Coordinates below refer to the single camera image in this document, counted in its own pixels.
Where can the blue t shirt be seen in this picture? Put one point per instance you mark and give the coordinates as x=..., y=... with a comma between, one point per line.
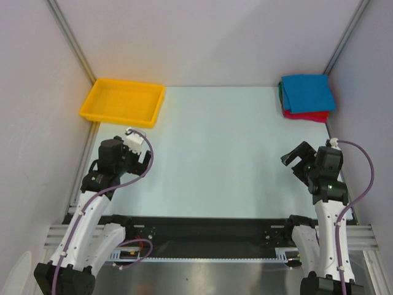
x=303, y=93

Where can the right aluminium corner post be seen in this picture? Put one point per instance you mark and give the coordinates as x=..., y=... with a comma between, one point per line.
x=349, y=30

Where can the aluminium frame rail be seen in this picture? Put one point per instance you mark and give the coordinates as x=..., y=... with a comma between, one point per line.
x=359, y=238

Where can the green folded t shirt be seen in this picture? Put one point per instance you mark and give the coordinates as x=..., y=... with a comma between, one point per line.
x=280, y=92

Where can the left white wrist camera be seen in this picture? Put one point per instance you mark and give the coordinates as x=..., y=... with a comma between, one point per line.
x=134, y=140

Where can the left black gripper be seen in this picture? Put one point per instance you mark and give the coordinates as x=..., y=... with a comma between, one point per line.
x=137, y=168

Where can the red folded t shirt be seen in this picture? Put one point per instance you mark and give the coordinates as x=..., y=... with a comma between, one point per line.
x=288, y=115

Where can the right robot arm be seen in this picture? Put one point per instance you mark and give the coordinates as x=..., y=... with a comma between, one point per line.
x=322, y=243

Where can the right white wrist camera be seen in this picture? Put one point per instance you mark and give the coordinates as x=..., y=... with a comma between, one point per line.
x=333, y=143

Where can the yellow plastic tray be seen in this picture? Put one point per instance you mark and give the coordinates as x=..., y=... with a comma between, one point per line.
x=123, y=102

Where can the grey slotted cable duct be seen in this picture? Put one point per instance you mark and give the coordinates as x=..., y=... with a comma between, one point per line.
x=280, y=257

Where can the aluminium corner post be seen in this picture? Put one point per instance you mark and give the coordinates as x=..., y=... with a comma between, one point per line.
x=70, y=38
x=349, y=30

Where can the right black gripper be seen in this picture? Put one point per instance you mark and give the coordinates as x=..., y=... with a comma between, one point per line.
x=306, y=152

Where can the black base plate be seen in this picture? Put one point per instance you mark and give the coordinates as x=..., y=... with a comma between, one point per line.
x=210, y=238

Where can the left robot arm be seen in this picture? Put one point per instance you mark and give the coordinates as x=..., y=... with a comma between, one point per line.
x=73, y=267

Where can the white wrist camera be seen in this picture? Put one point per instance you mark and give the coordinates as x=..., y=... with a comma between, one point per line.
x=333, y=143
x=134, y=140

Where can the left aluminium corner post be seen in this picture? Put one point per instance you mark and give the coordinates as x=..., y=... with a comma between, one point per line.
x=70, y=38

